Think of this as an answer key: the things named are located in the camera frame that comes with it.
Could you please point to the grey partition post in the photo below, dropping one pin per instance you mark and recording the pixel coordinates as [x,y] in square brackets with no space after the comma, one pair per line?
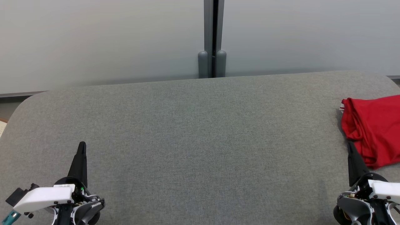
[208,25]

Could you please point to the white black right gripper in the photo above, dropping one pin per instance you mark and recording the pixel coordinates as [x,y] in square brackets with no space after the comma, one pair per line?
[386,189]

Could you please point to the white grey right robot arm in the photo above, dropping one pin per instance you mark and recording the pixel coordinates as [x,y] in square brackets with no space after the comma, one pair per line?
[353,207]

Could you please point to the red white basketball shorts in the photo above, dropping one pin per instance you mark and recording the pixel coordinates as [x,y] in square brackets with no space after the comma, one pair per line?
[376,156]

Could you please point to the beige wooden object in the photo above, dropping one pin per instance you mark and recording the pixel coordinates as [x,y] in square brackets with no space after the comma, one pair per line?
[2,128]

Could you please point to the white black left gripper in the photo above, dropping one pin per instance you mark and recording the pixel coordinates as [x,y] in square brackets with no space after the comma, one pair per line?
[43,197]

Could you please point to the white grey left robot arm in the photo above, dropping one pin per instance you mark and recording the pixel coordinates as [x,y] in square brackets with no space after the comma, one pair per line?
[84,209]

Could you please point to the grey cylindrical post foot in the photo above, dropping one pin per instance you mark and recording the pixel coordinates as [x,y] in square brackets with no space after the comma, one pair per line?
[203,65]
[221,64]

